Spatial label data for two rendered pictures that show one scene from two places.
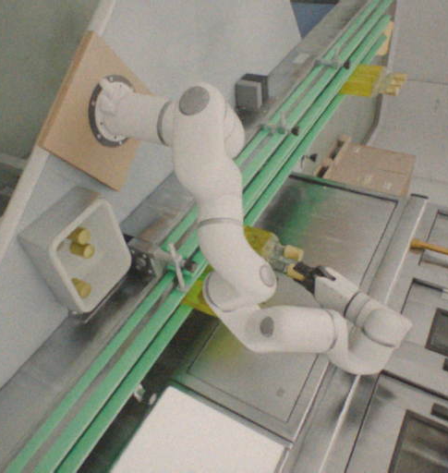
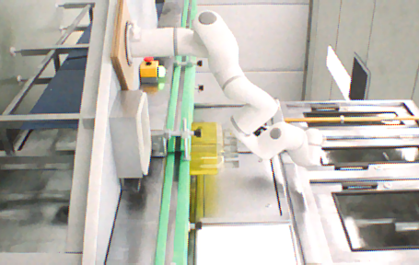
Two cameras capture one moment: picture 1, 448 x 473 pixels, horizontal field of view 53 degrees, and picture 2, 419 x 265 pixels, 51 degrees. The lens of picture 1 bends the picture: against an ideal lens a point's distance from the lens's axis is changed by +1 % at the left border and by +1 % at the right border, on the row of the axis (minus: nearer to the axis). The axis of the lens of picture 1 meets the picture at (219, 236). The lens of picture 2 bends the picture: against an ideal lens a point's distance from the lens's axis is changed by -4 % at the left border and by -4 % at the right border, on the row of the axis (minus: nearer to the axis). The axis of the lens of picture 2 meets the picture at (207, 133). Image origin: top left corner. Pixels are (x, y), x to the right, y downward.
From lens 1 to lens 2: 0.94 m
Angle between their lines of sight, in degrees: 31
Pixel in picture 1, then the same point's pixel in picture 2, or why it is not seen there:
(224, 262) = (253, 94)
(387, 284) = not seen: hidden behind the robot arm
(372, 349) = (313, 150)
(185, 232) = (174, 122)
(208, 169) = (233, 46)
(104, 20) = not seen: outside the picture
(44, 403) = (150, 231)
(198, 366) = (208, 213)
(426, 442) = (348, 201)
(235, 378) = (236, 209)
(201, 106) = (215, 19)
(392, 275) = not seen: hidden behind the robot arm
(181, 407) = (215, 233)
